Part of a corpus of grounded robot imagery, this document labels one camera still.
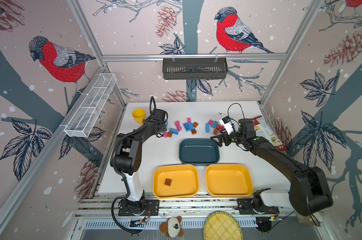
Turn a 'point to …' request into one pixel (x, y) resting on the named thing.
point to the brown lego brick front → (169, 134)
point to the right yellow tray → (227, 180)
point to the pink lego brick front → (165, 134)
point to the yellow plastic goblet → (139, 114)
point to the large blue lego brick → (188, 126)
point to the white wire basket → (80, 125)
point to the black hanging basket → (194, 68)
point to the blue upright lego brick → (207, 128)
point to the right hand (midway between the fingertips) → (215, 135)
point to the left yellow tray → (185, 182)
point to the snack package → (263, 130)
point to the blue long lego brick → (174, 131)
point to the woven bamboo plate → (221, 225)
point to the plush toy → (172, 227)
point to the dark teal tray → (199, 151)
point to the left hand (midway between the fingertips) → (158, 127)
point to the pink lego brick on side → (177, 123)
